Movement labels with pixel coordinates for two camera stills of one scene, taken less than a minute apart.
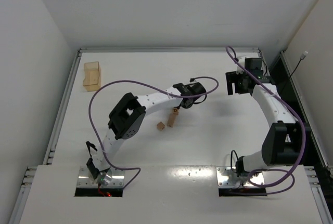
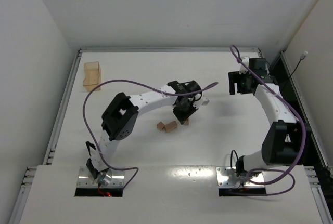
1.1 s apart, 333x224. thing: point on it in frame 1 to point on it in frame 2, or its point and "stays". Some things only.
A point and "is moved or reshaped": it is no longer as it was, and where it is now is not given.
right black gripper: (234, 82) stays
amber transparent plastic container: (91, 81) stays
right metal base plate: (227, 178) stays
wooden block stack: (171, 120) to (170, 126)
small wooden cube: (160, 126) stays
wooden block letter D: (175, 110) is moved or reshaped
